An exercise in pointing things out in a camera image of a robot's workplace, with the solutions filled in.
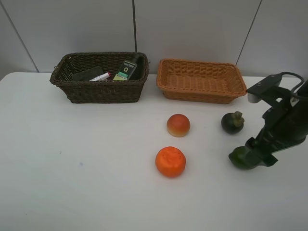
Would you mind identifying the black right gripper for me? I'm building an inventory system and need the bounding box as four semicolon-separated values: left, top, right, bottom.
245;83;308;170

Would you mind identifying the green avocado fruit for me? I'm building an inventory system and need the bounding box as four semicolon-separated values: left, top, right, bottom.
228;146;250;170

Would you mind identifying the dark mangosteen fruit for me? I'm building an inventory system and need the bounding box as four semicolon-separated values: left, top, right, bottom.
221;111;244;135

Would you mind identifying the red orange peach fruit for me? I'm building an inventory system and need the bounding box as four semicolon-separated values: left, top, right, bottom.
167;114;191;137

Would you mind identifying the orange tangerine fruit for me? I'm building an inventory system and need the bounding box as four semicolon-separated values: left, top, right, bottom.
155;146;186;178

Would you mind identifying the black rectangular bottle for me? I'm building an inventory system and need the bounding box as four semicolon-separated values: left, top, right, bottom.
113;53;142;81

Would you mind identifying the white marker pink cap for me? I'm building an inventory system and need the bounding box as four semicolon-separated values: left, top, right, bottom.
90;72;111;81

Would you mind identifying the black whiteboard eraser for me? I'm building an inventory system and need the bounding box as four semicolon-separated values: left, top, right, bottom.
72;66;104;81

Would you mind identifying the orange wicker basket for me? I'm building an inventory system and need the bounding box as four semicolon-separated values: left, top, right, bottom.
156;59;246;104

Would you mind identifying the dark brown wicker basket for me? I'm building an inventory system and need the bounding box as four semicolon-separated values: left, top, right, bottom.
50;52;149;103

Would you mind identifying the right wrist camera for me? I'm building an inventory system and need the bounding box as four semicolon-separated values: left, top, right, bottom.
246;72;305;106

